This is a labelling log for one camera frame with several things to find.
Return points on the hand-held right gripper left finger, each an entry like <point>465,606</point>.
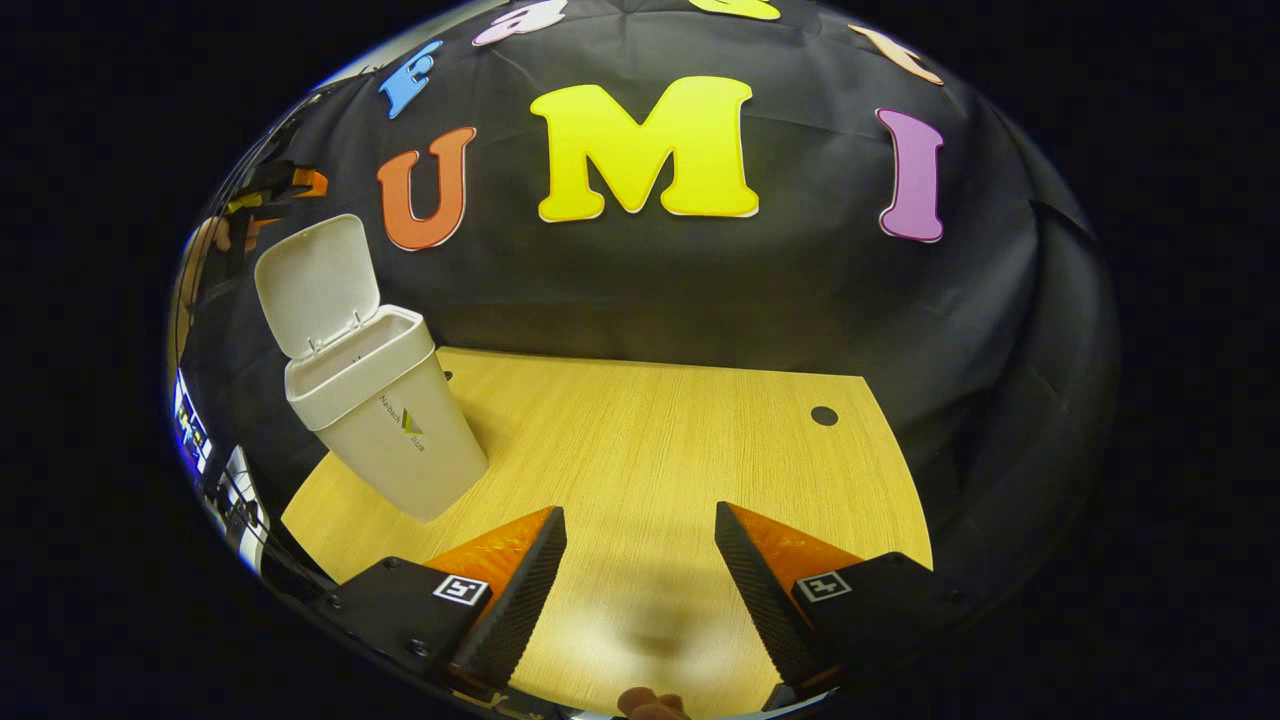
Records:
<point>515,610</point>

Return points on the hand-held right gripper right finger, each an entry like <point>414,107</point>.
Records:
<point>768,600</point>

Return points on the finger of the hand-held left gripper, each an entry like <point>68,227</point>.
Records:
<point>310,183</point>

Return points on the white desktop garbage bin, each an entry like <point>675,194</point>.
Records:
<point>400,440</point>

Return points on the wooden desktop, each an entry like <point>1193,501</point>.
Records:
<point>650,440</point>

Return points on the computer monitor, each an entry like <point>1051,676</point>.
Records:
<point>190,425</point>

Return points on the white side table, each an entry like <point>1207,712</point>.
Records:
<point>245,490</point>

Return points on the black backdrop cloth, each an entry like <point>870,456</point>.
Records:
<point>700,290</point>

